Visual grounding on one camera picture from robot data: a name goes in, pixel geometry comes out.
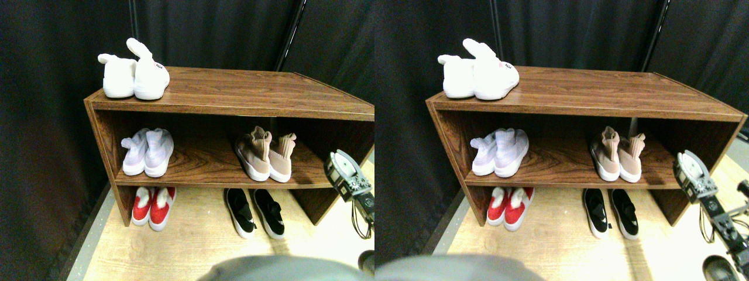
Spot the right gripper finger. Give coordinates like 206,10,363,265
672,150,716,197
325,150,368,195

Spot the black curtain stand pole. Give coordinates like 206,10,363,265
129,0,140,42
274,0,307,73
641,0,671,74

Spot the black shoe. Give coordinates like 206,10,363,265
610,189,640,240
583,188,610,239
225,188,257,239
250,189,286,240

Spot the beige shoe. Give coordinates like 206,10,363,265
268,133,297,183
617,133,646,183
235,126,273,181
590,126,621,181

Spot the lilac shoe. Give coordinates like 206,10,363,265
493,128,530,178
120,129,150,176
143,128,174,178
470,132,499,176

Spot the brown shoe rack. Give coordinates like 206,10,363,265
425,66,748,227
84,66,375,227

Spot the white shoe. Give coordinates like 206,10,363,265
438,54,476,99
126,38,171,101
98,53,137,99
462,39,520,101

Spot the red shoe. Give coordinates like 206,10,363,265
487,187,511,227
131,187,154,227
148,187,177,232
504,187,534,232

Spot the black wire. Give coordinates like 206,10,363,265
699,205,719,244
350,202,373,239

